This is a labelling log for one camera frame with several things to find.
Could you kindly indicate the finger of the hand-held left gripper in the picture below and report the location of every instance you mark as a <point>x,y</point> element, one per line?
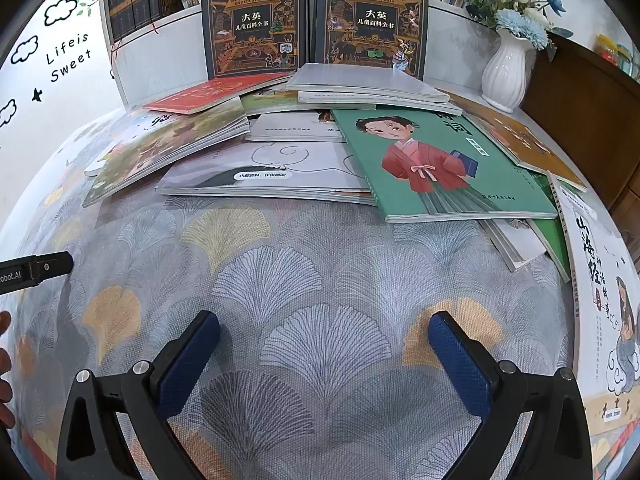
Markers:
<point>50,266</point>

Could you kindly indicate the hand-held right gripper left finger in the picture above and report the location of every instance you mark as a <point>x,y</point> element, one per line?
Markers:
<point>187,365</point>

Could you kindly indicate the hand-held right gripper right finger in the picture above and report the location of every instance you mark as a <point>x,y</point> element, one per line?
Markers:
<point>457,365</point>

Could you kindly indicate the white book with mermaid figure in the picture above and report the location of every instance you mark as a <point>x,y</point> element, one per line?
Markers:
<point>607,280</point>

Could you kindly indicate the green book with robed girl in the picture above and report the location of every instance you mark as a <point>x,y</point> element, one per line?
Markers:
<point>440,170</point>

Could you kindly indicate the stack of thin books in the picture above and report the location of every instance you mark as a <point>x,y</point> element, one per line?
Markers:
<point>400,106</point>

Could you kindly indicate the person's left hand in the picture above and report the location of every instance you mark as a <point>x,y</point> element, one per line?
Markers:
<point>4,362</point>

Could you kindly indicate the white thin book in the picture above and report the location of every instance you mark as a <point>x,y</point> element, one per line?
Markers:
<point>515,245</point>

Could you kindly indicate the white illustrated book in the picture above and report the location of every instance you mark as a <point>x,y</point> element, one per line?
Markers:
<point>131,127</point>

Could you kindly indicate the fan patterned tablecloth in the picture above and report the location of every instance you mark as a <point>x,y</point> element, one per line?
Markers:
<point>325,270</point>

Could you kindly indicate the illustrated picture book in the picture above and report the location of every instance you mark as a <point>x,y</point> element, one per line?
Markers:
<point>170,155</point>

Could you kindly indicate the white book with swirl drawing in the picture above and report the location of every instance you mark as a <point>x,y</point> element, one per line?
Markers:
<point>260,172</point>

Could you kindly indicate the white bookshelf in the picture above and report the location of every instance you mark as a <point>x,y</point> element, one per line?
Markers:
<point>150,67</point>

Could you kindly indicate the orange brown book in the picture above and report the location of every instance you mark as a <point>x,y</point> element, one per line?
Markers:
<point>520,142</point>

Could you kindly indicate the red book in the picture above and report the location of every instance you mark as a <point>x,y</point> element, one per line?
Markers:
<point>210,95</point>

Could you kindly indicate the yellow green illustrated book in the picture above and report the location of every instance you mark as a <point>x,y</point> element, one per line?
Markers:
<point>272,100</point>

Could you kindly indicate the brown wooden cabinet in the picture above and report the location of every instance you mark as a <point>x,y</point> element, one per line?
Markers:
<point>575,110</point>

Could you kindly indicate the dark ornate encyclopedia book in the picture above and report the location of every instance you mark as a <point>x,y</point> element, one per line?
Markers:
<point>372,22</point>
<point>252,22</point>

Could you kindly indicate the colourful small containers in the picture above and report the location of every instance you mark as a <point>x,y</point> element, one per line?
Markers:
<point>612,52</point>

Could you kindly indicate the black bird wall decal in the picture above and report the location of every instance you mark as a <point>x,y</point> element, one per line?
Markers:
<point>37,94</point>

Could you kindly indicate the black lettering wall decal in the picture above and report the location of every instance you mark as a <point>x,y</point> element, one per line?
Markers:
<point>54,78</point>

